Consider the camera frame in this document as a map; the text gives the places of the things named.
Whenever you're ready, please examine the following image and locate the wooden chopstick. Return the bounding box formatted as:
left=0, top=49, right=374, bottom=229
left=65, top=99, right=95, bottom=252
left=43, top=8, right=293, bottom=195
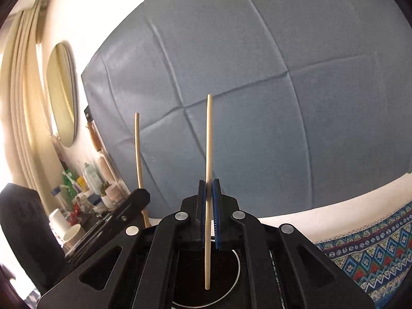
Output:
left=204, top=94, right=213, bottom=290
left=134, top=112, right=151, bottom=228

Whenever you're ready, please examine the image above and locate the black cylindrical utensil holder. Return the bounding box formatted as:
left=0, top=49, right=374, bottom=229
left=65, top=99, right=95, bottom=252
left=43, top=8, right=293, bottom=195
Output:
left=170, top=237, right=243, bottom=309

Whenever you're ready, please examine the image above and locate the white plant pot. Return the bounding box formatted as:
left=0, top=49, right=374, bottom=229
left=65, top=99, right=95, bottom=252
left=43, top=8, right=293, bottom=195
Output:
left=101, top=195, right=116, bottom=211

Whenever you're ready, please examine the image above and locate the pink lidded jar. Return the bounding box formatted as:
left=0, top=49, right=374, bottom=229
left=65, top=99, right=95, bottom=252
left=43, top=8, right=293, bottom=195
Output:
left=105, top=183, right=124, bottom=205

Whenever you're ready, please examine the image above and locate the green white lotion bottle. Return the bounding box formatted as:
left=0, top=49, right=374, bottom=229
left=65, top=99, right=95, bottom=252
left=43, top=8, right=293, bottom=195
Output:
left=83, top=162, right=103, bottom=195

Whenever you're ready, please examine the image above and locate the beige mug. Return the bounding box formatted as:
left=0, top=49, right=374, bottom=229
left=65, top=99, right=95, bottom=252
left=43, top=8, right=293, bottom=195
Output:
left=63, top=224, right=86, bottom=249

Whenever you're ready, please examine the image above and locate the white cup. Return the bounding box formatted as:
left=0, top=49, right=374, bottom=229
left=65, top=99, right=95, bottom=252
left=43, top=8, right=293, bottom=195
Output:
left=48, top=209, right=71, bottom=238

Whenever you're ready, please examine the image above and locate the wooden hairbrush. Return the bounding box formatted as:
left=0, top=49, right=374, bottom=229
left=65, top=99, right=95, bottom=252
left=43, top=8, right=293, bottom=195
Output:
left=84, top=106, right=119, bottom=183

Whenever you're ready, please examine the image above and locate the patterned blue tablecloth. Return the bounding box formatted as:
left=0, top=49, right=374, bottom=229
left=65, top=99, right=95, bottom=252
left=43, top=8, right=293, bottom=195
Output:
left=315, top=203, right=411, bottom=308

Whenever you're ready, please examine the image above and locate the beige curtain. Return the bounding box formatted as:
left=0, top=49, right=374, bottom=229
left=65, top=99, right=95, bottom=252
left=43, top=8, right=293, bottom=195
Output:
left=1, top=0, right=61, bottom=197

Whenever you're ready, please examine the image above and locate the grey backdrop cloth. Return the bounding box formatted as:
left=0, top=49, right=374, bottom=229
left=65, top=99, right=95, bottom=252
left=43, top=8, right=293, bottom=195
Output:
left=82, top=0, right=411, bottom=218

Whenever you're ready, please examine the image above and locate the oval wall mirror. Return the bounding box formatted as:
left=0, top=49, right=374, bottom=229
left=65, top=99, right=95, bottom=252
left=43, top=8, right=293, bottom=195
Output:
left=45, top=42, right=78, bottom=148

